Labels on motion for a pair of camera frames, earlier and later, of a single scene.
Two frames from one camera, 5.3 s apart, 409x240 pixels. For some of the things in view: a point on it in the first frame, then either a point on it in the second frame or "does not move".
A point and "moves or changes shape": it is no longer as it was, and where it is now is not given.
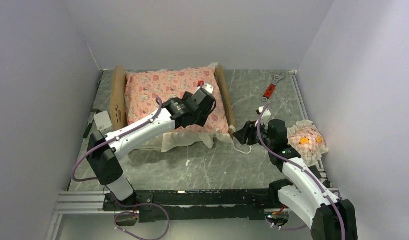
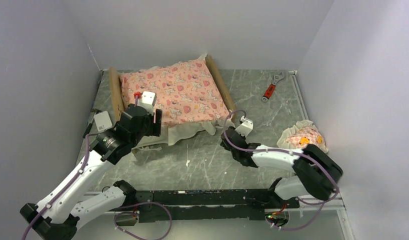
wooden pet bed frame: x=117 y=113 moves or changes shape
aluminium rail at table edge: x=299 y=93 does not move
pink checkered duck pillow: x=308 y=141 does not move
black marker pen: x=89 y=126 does not move
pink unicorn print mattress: x=143 y=87 moves or changes shape
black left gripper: x=203 y=117 → x=154 y=127
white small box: x=102 y=120 does not move
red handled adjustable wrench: x=269 y=91 does not move
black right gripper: x=247 y=132 → x=222 y=143
